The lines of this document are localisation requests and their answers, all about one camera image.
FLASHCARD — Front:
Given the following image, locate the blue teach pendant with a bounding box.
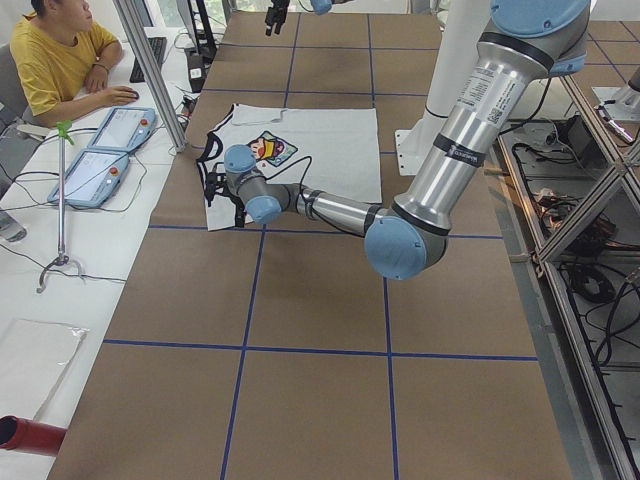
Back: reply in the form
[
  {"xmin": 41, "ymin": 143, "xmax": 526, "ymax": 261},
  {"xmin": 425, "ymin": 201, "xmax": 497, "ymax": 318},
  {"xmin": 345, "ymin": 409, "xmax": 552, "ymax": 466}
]
[
  {"xmin": 58, "ymin": 148, "xmax": 130, "ymax": 209},
  {"xmin": 89, "ymin": 106, "xmax": 157, "ymax": 153}
]

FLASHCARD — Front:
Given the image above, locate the clear plastic bag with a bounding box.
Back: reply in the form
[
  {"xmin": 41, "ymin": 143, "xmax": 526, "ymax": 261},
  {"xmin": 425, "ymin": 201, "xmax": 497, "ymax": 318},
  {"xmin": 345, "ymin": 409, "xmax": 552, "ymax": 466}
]
[{"xmin": 1, "ymin": 319, "xmax": 88, "ymax": 419}]

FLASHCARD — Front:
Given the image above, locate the black camera stand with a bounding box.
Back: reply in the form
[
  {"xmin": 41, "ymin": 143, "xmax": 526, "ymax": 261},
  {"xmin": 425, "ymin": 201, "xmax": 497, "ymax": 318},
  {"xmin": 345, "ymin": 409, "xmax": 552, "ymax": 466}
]
[{"xmin": 181, "ymin": 0, "xmax": 217, "ymax": 93}]

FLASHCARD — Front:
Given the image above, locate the black keyboard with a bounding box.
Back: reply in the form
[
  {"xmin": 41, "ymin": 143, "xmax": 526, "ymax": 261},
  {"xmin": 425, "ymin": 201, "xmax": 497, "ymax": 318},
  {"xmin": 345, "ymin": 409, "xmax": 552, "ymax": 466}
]
[{"xmin": 128, "ymin": 35, "xmax": 169, "ymax": 85}]

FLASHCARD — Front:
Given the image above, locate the grey cartoon print t-shirt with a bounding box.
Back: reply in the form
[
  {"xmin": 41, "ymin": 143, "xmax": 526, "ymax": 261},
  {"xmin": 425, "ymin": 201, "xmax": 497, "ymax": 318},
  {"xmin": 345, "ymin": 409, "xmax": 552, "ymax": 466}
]
[{"xmin": 198, "ymin": 104, "xmax": 382, "ymax": 203}]

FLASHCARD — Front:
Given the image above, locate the person's right hand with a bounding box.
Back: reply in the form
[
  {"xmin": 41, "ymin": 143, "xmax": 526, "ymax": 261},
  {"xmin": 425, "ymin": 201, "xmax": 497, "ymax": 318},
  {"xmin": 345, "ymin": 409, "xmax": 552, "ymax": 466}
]
[{"xmin": 100, "ymin": 86, "xmax": 139, "ymax": 107}]

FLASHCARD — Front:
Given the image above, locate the lower blue teach pendant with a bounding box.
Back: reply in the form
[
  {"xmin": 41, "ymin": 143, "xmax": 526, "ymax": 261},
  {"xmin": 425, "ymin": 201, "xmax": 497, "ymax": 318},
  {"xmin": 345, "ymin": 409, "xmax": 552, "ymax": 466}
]
[{"xmin": 58, "ymin": 148, "xmax": 130, "ymax": 209}]

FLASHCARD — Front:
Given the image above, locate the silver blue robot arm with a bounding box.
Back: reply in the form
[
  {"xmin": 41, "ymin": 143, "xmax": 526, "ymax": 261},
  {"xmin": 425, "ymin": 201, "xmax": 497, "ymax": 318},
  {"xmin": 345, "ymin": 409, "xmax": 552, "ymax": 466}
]
[
  {"xmin": 199, "ymin": 1, "xmax": 591, "ymax": 280},
  {"xmin": 265, "ymin": 0, "xmax": 348, "ymax": 36}
]

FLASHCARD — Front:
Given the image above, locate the upper blue teach pendant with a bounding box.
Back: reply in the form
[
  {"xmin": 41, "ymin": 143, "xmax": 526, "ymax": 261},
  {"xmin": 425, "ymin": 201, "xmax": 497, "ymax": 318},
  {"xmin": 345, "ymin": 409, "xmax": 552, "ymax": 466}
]
[{"xmin": 89, "ymin": 106, "xmax": 157, "ymax": 153}]

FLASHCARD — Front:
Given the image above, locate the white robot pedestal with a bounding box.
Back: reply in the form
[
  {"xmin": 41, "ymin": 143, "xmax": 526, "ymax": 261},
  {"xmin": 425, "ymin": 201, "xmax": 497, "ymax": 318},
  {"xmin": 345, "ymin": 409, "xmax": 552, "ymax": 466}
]
[{"xmin": 395, "ymin": 0, "xmax": 490, "ymax": 176}]

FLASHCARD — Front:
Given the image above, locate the green handled reacher grabber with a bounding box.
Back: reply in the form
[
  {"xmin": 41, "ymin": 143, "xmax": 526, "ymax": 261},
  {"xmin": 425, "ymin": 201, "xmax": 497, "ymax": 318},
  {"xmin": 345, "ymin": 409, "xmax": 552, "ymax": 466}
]
[{"xmin": 36, "ymin": 120, "xmax": 83, "ymax": 294}]

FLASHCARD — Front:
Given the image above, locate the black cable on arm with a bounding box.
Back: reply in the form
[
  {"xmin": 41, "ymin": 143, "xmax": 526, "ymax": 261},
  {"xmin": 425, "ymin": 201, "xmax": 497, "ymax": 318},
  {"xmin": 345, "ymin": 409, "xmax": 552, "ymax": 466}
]
[{"xmin": 259, "ymin": 155, "xmax": 314, "ymax": 221}]

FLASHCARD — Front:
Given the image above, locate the aluminium frame post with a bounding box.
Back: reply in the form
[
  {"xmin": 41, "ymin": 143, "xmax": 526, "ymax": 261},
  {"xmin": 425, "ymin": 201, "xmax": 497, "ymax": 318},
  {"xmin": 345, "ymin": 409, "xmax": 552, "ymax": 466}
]
[{"xmin": 113, "ymin": 0, "xmax": 187, "ymax": 153}]

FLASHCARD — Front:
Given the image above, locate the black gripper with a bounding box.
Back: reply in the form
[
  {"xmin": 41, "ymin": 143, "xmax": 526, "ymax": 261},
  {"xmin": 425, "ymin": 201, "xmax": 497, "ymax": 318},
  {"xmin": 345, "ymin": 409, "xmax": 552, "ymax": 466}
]
[
  {"xmin": 265, "ymin": 0, "xmax": 289, "ymax": 36},
  {"xmin": 204, "ymin": 172, "xmax": 232, "ymax": 203}
]

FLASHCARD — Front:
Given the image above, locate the cable bundle under rack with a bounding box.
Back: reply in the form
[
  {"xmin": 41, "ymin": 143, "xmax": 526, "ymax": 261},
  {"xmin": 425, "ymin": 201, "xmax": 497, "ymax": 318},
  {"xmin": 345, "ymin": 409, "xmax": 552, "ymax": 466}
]
[{"xmin": 529, "ymin": 184, "xmax": 631, "ymax": 306}]

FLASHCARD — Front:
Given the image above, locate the person in yellow shirt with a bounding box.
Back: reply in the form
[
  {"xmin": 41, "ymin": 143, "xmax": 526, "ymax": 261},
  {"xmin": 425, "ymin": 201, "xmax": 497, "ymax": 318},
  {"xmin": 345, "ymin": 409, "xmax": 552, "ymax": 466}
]
[{"xmin": 10, "ymin": 0, "xmax": 123, "ymax": 128}]

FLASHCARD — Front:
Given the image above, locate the black power adapter box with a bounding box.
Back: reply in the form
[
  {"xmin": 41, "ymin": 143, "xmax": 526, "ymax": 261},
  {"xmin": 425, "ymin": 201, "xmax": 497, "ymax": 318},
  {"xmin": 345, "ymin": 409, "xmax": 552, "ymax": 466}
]
[{"xmin": 556, "ymin": 115, "xmax": 601, "ymax": 166}]

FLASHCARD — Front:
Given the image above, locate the person's left hand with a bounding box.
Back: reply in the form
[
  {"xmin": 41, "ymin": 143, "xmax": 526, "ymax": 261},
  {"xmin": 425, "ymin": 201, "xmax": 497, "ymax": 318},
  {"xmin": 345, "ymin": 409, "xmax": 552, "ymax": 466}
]
[{"xmin": 84, "ymin": 64, "xmax": 109, "ymax": 93}]

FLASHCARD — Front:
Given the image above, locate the red cylinder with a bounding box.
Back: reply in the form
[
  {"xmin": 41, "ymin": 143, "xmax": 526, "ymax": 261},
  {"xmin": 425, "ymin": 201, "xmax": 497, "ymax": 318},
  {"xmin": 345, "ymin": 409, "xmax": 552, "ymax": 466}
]
[{"xmin": 1, "ymin": 415, "xmax": 67, "ymax": 457}]

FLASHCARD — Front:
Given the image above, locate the aluminium frame base rack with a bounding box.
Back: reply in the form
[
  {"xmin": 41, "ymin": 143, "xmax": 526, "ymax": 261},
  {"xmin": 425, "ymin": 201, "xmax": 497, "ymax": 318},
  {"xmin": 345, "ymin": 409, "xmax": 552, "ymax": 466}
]
[{"xmin": 490, "ymin": 65, "xmax": 639, "ymax": 479}]

